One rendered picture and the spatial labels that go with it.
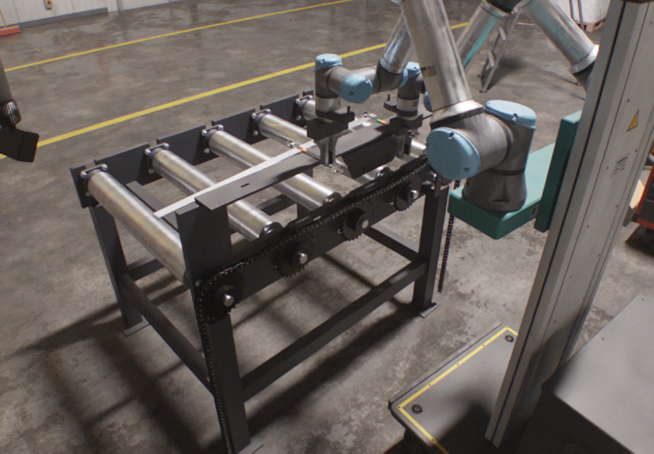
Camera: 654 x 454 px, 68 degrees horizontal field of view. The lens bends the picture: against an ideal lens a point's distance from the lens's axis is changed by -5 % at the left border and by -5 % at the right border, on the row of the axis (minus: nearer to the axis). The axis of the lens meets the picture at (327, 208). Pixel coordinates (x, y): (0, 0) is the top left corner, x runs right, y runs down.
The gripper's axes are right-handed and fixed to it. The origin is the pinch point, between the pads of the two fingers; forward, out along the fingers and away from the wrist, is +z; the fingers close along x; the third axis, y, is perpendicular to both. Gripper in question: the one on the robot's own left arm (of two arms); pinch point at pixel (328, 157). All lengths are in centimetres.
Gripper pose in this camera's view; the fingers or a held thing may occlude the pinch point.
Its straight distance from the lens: 156.0
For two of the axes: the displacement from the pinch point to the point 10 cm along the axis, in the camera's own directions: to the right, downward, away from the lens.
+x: -7.3, 3.7, -5.8
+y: -6.9, -3.9, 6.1
